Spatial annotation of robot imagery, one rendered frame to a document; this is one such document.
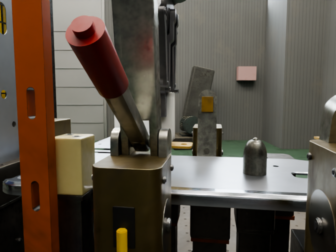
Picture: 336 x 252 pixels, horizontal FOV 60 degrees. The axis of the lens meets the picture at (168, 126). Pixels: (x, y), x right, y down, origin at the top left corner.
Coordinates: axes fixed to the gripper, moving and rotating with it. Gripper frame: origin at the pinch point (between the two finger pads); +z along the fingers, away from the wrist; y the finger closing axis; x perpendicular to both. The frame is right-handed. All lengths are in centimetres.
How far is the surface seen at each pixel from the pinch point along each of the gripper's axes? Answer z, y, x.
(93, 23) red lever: -6.6, -26.4, -1.0
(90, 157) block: 3.7, -12.1, 5.8
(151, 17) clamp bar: -9.4, -16.8, -2.0
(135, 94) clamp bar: -3.1, -15.8, -0.2
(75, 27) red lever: -6.4, -26.7, -0.1
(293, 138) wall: 84, 604, -174
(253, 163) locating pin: 6.1, -1.5, -12.5
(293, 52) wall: -94, 603, -166
